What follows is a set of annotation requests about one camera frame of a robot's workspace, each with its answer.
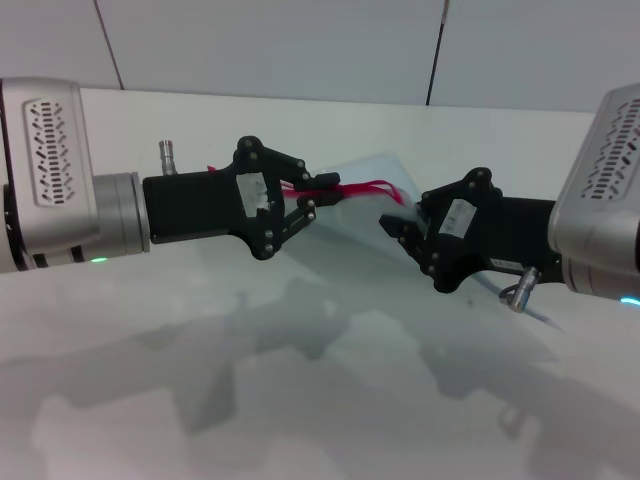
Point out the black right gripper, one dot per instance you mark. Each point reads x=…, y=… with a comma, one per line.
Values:
x=515, y=235

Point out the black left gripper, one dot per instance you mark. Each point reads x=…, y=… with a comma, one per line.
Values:
x=195, y=207

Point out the translucent red-zipper document bag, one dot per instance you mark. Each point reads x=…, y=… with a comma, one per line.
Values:
x=360, y=235

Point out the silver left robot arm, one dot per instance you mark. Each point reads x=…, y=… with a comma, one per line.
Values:
x=120, y=215

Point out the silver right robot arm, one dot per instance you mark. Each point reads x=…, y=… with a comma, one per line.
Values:
x=595, y=287

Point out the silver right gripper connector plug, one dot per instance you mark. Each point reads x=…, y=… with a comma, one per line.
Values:
x=522, y=290

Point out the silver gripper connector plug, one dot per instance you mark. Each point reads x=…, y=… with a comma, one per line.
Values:
x=167, y=157
x=522, y=290

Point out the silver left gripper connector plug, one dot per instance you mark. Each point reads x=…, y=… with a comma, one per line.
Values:
x=167, y=157

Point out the silver vented right wrist camera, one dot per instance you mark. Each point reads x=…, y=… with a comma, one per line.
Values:
x=600, y=180

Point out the silver vented wrist camera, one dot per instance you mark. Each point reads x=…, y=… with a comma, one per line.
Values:
x=50, y=160
x=600, y=180

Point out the silver vented left wrist camera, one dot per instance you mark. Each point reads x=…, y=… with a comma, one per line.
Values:
x=50, y=160

